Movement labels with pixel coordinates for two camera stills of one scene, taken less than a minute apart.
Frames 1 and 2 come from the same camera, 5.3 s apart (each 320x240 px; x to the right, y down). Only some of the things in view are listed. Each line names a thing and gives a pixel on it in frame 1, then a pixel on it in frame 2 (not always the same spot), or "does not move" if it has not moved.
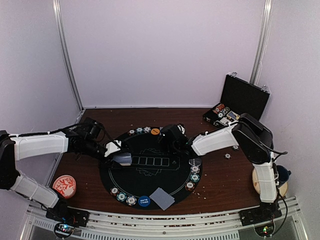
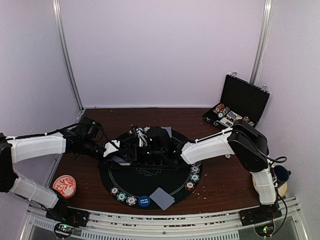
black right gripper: x=161 y=138 → x=134 y=147
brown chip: x=114 y=191 does not move
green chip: x=195 y=177 does not move
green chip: x=121 y=196 does not move
